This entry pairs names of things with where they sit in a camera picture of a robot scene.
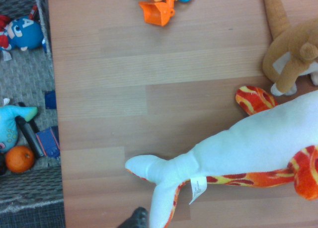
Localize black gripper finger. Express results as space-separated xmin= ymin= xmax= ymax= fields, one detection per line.
xmin=116 ymin=207 xmax=150 ymax=228

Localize orange toy excavator car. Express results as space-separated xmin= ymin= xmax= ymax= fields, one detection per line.
xmin=138 ymin=0 xmax=197 ymax=27

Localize small blue toy block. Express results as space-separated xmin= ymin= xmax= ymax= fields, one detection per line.
xmin=44 ymin=90 xmax=57 ymax=110

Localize blue fish plush toy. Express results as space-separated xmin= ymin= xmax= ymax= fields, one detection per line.
xmin=0 ymin=98 xmax=38 ymax=154

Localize grey woven basket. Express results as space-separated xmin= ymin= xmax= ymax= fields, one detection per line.
xmin=0 ymin=0 xmax=65 ymax=214

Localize brown meerkat plush toy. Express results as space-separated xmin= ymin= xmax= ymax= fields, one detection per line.
xmin=262 ymin=0 xmax=318 ymax=97

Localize dark blue small box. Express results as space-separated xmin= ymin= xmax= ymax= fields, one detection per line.
xmin=35 ymin=126 xmax=61 ymax=160

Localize orange fruit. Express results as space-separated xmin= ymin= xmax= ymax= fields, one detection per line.
xmin=4 ymin=145 xmax=35 ymax=173

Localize white whale plush flame belly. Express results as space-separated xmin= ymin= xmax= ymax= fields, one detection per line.
xmin=125 ymin=85 xmax=318 ymax=228

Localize black marker pen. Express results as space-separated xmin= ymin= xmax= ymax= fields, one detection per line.
xmin=15 ymin=102 xmax=45 ymax=158

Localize Captain America plush doll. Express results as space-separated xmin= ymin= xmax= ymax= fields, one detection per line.
xmin=0 ymin=4 xmax=48 ymax=62

